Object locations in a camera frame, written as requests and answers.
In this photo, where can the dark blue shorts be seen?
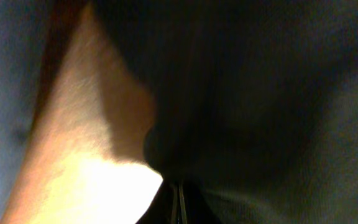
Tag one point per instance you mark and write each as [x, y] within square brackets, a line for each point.
[23, 33]

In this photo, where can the black and red garment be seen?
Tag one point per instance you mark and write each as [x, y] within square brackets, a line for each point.
[256, 105]

